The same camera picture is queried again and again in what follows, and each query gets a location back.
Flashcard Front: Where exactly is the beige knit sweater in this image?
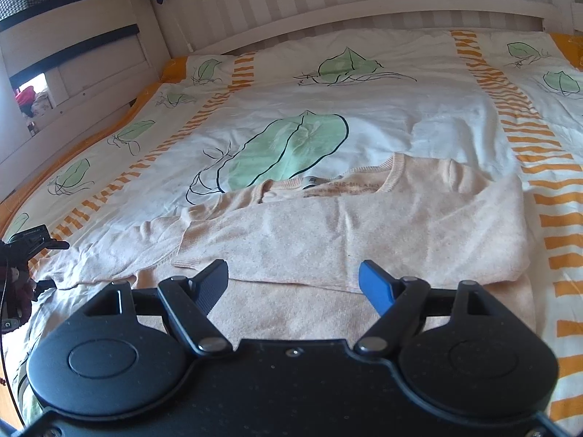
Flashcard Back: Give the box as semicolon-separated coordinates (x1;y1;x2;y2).
32;154;536;340

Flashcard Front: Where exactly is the white leaf pattern duvet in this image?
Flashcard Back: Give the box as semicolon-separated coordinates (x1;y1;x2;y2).
5;29;582;432

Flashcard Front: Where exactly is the white wooden bed frame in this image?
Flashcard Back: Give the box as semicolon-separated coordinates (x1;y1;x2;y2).
1;0;582;196

